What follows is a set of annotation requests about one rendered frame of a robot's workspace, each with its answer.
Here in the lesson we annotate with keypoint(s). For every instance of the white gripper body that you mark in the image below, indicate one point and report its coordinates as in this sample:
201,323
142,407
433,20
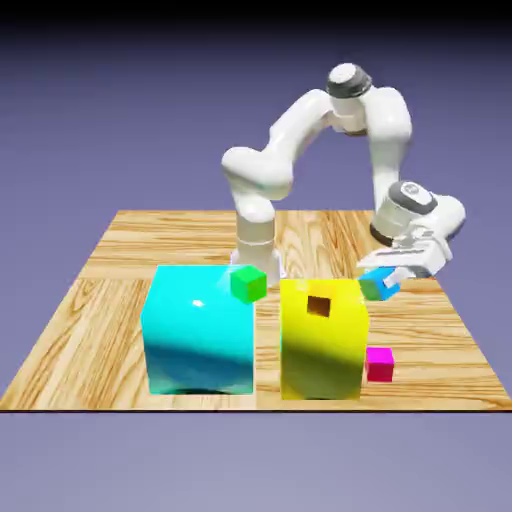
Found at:
430,256

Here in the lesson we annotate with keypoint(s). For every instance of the large yellow box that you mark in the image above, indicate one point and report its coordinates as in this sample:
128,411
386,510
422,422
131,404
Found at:
324,352

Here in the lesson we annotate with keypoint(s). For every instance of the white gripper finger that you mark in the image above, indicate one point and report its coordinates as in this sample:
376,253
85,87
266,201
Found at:
396,276

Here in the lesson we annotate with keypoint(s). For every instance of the large cyan box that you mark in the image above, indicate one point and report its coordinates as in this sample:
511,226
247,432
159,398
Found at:
196,332

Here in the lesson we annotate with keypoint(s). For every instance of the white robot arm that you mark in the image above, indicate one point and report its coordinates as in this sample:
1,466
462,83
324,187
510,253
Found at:
280,148

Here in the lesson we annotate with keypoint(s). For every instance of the small magenta cube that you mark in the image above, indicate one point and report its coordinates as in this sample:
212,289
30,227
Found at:
379,364

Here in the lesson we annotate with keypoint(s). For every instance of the small blue cube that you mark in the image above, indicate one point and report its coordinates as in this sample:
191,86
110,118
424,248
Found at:
378,284

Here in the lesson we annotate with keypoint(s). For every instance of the small orange cube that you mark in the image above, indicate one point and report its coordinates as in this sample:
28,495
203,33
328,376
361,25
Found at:
318,306

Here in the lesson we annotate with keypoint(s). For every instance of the small green cube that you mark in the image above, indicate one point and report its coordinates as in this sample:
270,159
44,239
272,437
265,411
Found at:
248,284

